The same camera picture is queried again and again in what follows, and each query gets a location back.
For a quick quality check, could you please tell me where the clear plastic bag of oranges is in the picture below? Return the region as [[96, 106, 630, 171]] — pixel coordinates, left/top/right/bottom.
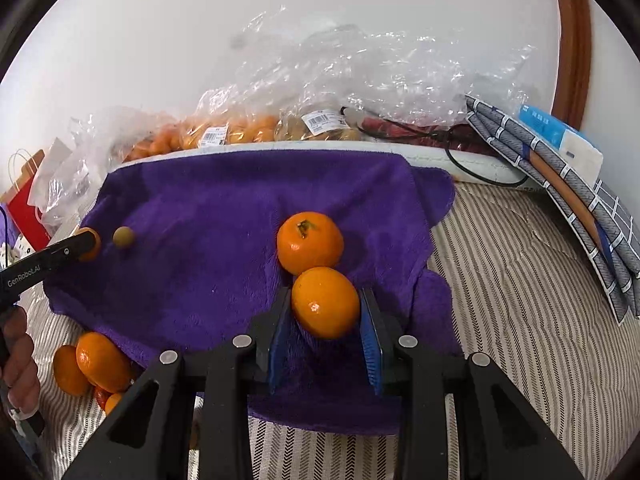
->
[[125, 12, 535, 162]]

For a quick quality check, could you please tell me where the purple towel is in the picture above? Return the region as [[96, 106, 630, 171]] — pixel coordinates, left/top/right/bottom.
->
[[43, 148, 464, 436]]

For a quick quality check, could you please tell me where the black cable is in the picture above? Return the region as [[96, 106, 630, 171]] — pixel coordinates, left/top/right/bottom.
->
[[339, 105, 531, 189]]

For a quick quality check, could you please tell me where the striped quilt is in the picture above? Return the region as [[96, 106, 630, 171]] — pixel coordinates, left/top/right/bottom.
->
[[21, 184, 639, 479]]

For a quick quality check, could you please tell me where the large orange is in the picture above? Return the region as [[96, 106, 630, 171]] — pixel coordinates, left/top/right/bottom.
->
[[291, 266, 360, 339], [76, 332, 134, 393], [277, 211, 345, 276]]

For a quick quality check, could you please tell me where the brown wooden door frame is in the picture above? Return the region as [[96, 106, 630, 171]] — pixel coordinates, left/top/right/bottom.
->
[[552, 0, 592, 129]]

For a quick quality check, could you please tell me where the small green citrus fruit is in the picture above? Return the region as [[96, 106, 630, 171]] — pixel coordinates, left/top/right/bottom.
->
[[112, 226, 136, 249]]

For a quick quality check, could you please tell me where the checked folded cloth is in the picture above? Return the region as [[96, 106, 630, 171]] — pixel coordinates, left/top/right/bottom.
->
[[465, 96, 639, 323]]

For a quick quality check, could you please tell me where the orange behind centre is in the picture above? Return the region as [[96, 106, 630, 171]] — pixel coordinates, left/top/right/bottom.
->
[[52, 344, 91, 396]]

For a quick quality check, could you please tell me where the small orange with stem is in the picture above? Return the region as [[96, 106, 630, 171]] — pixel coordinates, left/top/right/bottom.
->
[[76, 228, 102, 261]]

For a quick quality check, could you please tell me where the small red tomato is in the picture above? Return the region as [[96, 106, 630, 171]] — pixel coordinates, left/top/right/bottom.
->
[[93, 386, 112, 411]]

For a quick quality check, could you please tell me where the blue white tissue pack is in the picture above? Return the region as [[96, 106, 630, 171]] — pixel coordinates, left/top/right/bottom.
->
[[518, 104, 603, 188]]

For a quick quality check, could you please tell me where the person's left hand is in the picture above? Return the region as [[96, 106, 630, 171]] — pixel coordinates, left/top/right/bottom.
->
[[1, 307, 40, 414]]

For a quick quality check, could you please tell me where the small orange front right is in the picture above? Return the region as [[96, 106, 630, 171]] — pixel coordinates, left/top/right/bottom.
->
[[104, 392, 124, 415]]

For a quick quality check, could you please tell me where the red paper bag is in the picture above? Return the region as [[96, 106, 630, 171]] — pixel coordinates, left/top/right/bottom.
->
[[1, 150, 50, 250]]

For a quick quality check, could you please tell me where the clear plastic bag left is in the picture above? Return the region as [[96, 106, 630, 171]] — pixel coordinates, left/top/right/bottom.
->
[[27, 106, 174, 234]]

